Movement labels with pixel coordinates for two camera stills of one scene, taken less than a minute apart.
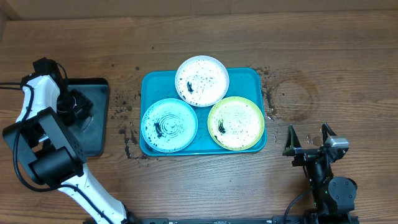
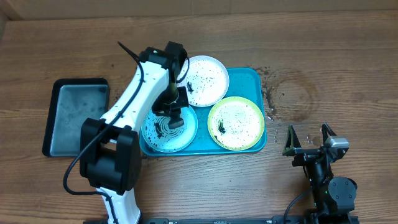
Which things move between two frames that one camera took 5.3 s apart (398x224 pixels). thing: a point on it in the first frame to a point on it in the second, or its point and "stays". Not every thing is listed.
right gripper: (293, 145) stays
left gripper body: (73, 103) to (171, 101)
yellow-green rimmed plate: (236, 123) stays
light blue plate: (169, 125) stays
